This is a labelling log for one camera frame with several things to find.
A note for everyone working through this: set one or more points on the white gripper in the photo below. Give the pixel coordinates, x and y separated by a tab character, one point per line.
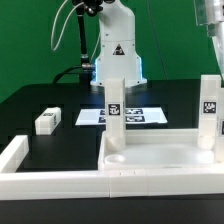
217	43

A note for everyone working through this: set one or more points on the marker tag sheet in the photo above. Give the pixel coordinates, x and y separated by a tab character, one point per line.
145	115

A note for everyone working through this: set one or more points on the white fence bar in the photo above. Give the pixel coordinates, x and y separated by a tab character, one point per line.
116	183
13	155

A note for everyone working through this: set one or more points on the white desk tabletop tray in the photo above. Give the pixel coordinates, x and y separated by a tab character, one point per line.
159	149

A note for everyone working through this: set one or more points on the white front fence bar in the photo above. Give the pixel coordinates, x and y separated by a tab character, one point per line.
116	183

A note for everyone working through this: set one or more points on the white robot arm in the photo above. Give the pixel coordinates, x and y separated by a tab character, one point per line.
144	40

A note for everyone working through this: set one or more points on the white left fence bar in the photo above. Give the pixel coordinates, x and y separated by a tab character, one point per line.
13	155

